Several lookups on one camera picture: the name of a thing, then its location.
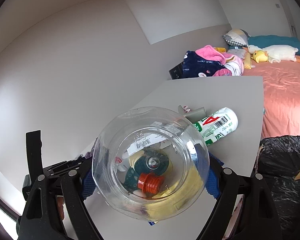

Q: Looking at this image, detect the purple plastic wrapper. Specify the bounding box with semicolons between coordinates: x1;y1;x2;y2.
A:
85;151;93;159

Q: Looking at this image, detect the yellow blue-ended wrapper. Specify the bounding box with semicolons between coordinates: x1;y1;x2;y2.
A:
146;166;204;225

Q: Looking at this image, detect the white milk bottle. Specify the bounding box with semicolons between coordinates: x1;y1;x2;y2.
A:
193;107;238;146

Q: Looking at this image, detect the orange ribbed stopper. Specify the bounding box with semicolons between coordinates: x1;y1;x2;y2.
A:
137;173;165;194

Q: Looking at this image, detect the clear plastic jar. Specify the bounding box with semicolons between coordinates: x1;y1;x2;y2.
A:
92;107;210;222

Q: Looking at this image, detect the teal round cup lid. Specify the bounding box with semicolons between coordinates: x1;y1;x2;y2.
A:
122;150;173;192

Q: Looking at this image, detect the black trash bag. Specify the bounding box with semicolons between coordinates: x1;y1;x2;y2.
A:
253;135;300;239

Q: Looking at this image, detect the person's left hand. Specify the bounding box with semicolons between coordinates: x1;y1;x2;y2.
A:
57;197;65;220

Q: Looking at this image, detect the grey desk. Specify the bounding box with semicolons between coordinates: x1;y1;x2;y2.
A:
62;76;265;240

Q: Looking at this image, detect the pink bed sheet mattress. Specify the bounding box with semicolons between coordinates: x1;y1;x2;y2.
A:
243;61;300;138

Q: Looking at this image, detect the pink white candy wrapper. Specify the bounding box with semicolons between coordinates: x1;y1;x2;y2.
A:
183;106;191;113

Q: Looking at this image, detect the yellow long plush pillow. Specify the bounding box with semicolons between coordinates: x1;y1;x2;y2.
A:
243;52;255;69

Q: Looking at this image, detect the yellow duck plush toy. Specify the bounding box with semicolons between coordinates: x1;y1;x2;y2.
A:
252;50;268;63

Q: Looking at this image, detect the navy patterned blanket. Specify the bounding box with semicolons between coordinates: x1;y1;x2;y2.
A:
181;51;232;79

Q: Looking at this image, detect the white goose plush toy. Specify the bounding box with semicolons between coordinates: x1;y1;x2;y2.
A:
247;45;299;63

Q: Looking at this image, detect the teal pillow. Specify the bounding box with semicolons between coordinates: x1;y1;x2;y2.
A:
248;35;300;56

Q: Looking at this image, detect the grey checkered pillow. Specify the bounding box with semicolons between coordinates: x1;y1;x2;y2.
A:
223;29;249;47

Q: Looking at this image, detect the black wall socket panel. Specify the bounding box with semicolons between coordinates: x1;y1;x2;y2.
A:
168;62;183;80

